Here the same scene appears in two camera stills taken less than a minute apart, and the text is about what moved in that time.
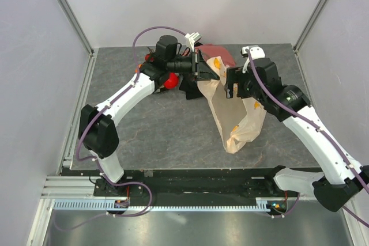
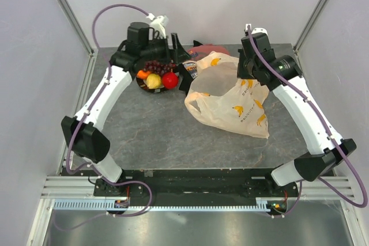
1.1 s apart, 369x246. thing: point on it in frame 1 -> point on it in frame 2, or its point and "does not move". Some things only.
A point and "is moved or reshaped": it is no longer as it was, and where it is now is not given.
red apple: [172, 83] does not move
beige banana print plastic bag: [238, 119] is moved or reshaped
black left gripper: [200, 68] -> [177, 55]
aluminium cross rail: [71, 187] does not move
